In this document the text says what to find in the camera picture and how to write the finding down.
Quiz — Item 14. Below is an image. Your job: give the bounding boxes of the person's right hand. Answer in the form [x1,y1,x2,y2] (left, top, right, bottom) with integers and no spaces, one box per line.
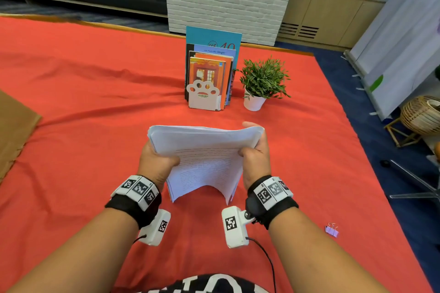
[238,121,272,191]

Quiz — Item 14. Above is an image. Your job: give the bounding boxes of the person's right forearm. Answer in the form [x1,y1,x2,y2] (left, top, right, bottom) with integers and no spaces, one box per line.
[267,207,390,293]

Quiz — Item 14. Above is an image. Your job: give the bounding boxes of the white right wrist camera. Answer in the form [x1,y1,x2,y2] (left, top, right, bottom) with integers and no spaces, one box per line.
[221,206,257,249]

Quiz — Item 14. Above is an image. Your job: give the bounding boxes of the large teal book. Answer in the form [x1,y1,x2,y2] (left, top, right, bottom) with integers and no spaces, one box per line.
[186,26,243,63]

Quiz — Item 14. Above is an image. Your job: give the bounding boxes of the wooden basket stand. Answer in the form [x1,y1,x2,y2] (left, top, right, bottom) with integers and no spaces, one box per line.
[384,117,422,148]

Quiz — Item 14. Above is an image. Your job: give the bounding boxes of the white roll-up banner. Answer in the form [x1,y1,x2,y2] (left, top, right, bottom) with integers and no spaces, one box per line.
[343,0,440,122]

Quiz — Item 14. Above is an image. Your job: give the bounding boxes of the light wooden cabinet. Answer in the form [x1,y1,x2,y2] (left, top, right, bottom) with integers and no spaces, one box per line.
[277,0,393,51]

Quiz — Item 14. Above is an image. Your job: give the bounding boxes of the person's left hand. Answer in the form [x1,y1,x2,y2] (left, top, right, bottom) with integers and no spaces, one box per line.
[137,141,181,193]

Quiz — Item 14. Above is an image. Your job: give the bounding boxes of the black and white shirt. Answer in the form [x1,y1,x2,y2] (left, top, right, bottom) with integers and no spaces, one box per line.
[136,274,273,293]

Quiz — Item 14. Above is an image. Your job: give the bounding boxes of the black left wristband with markers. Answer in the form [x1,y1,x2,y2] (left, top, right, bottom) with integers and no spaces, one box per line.
[105,175,162,230]

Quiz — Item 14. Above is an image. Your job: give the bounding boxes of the black right wristband with markers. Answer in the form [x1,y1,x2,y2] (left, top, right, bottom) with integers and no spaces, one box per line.
[245,175,299,231]

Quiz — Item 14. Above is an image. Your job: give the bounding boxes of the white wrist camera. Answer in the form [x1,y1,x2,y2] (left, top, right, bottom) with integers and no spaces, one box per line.
[138,209,171,247]
[221,206,257,249]

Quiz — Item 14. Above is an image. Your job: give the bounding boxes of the stack of white printed sheets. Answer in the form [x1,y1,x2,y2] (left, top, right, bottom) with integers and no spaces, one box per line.
[147,125,265,205]

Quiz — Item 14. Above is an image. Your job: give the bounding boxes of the orange book with window picture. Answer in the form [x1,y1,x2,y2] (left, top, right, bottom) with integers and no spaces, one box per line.
[188,57,227,110]

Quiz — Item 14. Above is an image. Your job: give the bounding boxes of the black right camera cable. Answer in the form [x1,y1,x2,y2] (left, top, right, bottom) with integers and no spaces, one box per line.
[245,237,277,293]

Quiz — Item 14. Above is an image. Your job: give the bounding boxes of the white paw-shaped bookend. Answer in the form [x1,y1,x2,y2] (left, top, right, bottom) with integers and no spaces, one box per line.
[186,79,223,111]

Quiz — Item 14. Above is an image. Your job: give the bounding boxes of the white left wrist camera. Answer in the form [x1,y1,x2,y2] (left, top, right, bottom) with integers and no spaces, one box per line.
[138,209,171,247]

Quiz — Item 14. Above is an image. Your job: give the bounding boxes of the green plant in white pot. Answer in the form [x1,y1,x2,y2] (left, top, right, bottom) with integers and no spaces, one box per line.
[235,57,292,112]

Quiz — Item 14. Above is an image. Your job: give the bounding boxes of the red tablecloth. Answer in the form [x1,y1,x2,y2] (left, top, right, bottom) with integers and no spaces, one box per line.
[0,16,434,293]

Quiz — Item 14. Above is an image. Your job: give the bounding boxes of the black wristband with markers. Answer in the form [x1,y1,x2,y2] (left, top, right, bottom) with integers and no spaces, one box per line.
[245,175,299,231]
[105,175,162,230]

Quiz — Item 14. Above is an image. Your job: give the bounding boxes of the brown cloth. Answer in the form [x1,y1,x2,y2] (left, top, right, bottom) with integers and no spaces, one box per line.
[0,89,43,184]

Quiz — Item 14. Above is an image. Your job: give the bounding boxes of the grey metal stand legs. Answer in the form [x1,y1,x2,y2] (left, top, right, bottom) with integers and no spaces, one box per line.
[389,160,440,201]

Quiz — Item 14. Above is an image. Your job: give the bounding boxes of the person's left forearm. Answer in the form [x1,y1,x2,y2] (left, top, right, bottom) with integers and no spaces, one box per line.
[7,208,141,293]

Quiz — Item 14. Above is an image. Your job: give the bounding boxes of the black book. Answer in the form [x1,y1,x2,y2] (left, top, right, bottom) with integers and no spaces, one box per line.
[185,43,195,102]

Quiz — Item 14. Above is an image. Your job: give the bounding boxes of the wicker basket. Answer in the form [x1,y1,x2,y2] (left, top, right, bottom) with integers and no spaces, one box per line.
[400,95,440,136]

